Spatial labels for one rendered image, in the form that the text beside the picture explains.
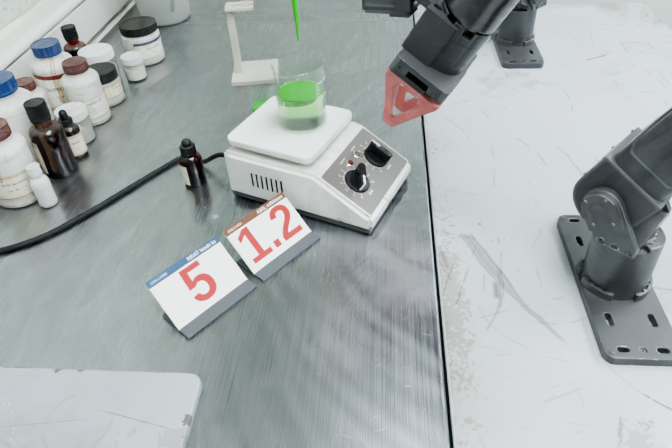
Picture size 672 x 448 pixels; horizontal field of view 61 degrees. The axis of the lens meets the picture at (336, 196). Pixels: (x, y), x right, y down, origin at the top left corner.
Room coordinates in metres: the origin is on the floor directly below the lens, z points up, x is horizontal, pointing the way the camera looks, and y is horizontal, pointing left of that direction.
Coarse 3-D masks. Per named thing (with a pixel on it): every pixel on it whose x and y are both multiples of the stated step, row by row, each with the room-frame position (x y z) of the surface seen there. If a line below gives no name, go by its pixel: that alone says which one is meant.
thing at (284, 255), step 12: (228, 240) 0.47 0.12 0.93; (300, 240) 0.49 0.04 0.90; (312, 240) 0.49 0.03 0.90; (240, 252) 0.46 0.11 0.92; (276, 252) 0.47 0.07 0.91; (288, 252) 0.48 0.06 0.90; (300, 252) 0.48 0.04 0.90; (240, 264) 0.46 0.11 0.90; (264, 264) 0.46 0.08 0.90; (276, 264) 0.46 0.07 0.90; (264, 276) 0.44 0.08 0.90
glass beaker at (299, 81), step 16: (272, 64) 0.62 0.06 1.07; (288, 64) 0.65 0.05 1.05; (304, 64) 0.65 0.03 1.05; (320, 64) 0.63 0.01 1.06; (288, 80) 0.59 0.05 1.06; (304, 80) 0.59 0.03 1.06; (320, 80) 0.60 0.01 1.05; (288, 96) 0.59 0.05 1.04; (304, 96) 0.59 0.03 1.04; (320, 96) 0.60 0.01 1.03; (288, 112) 0.59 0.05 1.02; (304, 112) 0.59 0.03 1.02; (320, 112) 0.60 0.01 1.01; (288, 128) 0.60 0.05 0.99; (304, 128) 0.59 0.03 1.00; (320, 128) 0.60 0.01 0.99
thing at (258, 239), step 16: (272, 208) 0.52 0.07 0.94; (288, 208) 0.52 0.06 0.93; (256, 224) 0.49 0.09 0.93; (272, 224) 0.50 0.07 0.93; (288, 224) 0.51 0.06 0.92; (240, 240) 0.47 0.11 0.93; (256, 240) 0.48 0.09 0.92; (272, 240) 0.48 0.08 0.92; (288, 240) 0.49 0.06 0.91; (256, 256) 0.46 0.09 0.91
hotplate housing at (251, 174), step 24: (336, 144) 0.59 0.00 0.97; (240, 168) 0.58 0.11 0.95; (264, 168) 0.56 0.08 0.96; (288, 168) 0.55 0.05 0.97; (312, 168) 0.54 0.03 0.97; (408, 168) 0.60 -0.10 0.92; (240, 192) 0.59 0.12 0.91; (264, 192) 0.56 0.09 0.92; (288, 192) 0.55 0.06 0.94; (312, 192) 0.53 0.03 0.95; (336, 192) 0.52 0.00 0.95; (312, 216) 0.54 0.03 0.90; (336, 216) 0.52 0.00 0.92; (360, 216) 0.50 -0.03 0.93
